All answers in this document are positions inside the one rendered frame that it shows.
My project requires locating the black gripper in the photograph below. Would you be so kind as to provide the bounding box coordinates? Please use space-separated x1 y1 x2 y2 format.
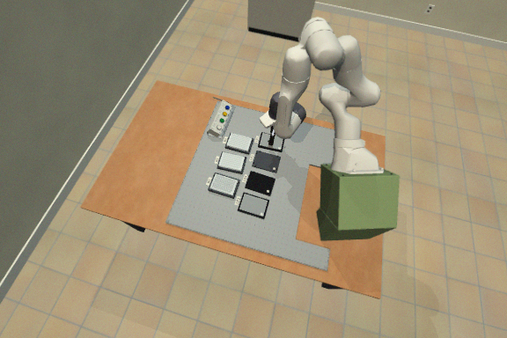
268 126 276 148

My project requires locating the beige operator button panel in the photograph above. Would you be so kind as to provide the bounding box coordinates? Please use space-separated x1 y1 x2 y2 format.
207 99 232 139

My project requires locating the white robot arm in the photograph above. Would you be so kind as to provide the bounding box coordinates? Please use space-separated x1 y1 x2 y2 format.
260 17 384 174

